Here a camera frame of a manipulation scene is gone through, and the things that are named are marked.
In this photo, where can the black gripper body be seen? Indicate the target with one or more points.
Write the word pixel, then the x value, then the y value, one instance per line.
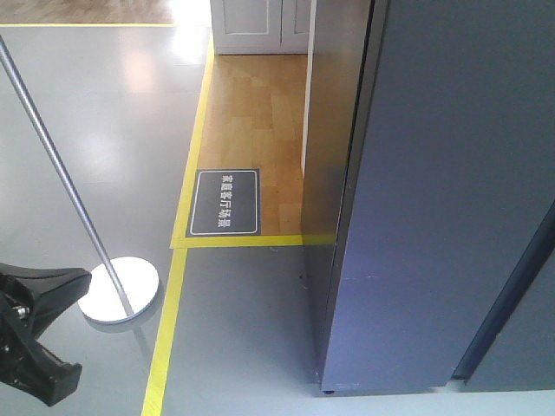
pixel 18 345

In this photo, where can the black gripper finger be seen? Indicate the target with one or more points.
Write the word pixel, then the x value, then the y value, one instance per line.
pixel 43 375
pixel 39 296

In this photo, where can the grey fridge with open door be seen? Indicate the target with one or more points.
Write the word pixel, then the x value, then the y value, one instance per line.
pixel 428 213

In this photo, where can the metal stanchion pole with base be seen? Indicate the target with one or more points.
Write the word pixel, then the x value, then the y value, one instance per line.
pixel 43 135

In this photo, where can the dark floor sign white text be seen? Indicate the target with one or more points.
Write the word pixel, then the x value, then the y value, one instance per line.
pixel 226 202

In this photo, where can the white cabinet in background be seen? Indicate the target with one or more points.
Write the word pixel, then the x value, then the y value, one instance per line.
pixel 261 27

